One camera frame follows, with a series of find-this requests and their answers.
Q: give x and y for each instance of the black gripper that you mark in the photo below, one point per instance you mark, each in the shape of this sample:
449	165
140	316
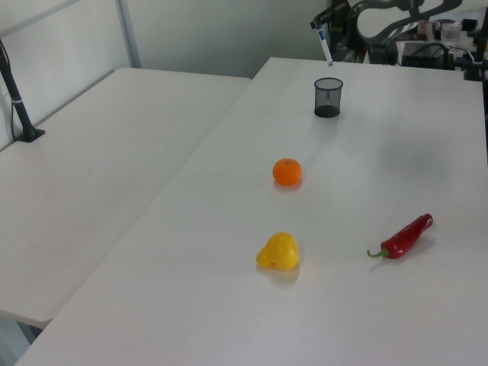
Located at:
339	7

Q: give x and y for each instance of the blue white marker pen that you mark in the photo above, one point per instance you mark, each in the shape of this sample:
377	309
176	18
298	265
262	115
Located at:
325	45

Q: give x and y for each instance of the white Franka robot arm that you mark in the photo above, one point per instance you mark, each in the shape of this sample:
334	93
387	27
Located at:
381	19

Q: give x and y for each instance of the black mesh pen cup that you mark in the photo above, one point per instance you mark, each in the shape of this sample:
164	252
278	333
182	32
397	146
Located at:
328	99

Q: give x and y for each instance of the black electronics box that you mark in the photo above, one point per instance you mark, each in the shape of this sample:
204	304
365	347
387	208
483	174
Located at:
425	57

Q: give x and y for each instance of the clear plastic jar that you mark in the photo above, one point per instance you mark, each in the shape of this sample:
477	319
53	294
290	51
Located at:
451	32

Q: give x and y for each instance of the orange mandarin fruit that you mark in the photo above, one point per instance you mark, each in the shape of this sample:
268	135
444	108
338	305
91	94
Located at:
287	172

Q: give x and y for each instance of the red chili pepper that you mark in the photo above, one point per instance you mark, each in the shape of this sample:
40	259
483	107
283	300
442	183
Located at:
404	238

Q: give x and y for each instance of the white side table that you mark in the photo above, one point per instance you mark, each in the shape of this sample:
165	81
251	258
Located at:
95	171

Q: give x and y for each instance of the black pole with base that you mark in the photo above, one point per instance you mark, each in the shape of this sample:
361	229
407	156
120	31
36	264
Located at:
19	110

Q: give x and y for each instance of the black camera stand clamp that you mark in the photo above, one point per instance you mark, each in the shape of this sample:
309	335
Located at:
476	65

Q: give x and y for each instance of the grey partition frame post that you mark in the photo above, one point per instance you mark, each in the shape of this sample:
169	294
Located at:
129	34

